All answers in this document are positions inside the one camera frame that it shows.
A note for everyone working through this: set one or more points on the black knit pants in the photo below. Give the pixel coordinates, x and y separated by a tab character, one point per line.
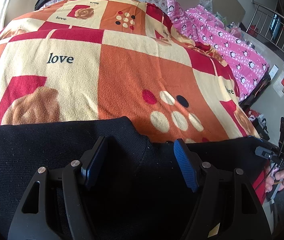
136	189

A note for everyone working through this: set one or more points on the person's right hand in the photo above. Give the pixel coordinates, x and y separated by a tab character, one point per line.
270	181

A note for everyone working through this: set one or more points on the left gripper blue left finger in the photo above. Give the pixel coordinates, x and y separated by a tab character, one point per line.
89	157

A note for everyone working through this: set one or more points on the pink penguin print quilt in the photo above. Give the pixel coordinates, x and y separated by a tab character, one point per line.
200	25

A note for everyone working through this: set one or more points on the metal stair railing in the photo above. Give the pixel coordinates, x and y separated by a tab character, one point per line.
267	26

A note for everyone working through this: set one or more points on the clear plastic bag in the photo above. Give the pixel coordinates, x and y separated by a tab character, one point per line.
207	4

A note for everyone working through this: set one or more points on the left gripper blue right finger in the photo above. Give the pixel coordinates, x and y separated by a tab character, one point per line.
189	164

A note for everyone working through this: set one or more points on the orange red patterned blanket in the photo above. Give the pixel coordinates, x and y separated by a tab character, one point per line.
103	59

